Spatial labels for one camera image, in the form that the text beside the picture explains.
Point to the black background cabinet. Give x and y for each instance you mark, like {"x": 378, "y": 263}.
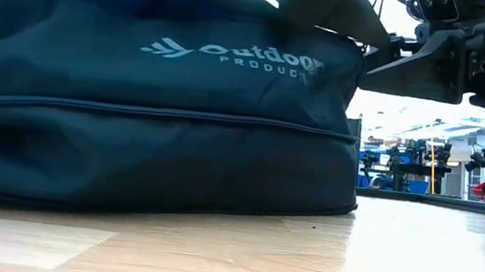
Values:
{"x": 354, "y": 126}

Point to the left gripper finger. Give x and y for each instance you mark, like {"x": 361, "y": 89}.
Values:
{"x": 326, "y": 3}

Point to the black metal table frame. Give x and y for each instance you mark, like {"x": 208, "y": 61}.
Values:
{"x": 445, "y": 202}

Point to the yellow background pole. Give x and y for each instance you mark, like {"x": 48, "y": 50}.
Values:
{"x": 432, "y": 167}

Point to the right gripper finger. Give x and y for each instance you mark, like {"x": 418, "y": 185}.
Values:
{"x": 428, "y": 70}
{"x": 394, "y": 50}

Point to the red background object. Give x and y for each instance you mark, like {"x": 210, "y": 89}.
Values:
{"x": 482, "y": 190}

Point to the background robot workstation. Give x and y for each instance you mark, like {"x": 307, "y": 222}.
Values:
{"x": 404, "y": 166}

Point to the background black camera rig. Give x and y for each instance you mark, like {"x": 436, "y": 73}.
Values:
{"x": 477, "y": 159}

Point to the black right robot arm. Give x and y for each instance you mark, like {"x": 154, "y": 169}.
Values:
{"x": 445, "y": 5}

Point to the navy blue backpack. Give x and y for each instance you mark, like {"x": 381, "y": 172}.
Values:
{"x": 132, "y": 142}

